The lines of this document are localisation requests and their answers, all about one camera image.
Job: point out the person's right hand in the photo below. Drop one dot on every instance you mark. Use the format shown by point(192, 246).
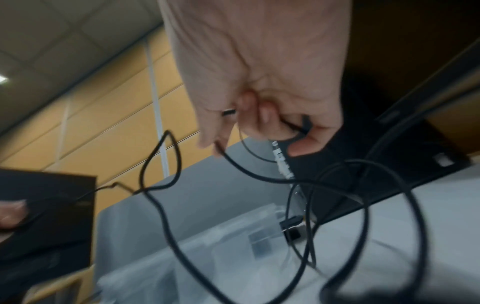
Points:
point(240, 53)

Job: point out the black monitor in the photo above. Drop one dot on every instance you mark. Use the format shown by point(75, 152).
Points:
point(390, 166)
point(48, 231)

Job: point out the wooden furniture frame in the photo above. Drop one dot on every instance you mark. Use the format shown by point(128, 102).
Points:
point(63, 285)

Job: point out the ceiling light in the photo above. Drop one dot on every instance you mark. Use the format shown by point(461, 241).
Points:
point(3, 79)

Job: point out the clear plastic storage box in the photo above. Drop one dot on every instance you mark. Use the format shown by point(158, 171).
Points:
point(210, 261)

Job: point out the person's left hand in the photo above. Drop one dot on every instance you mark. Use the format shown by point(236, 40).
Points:
point(11, 215)

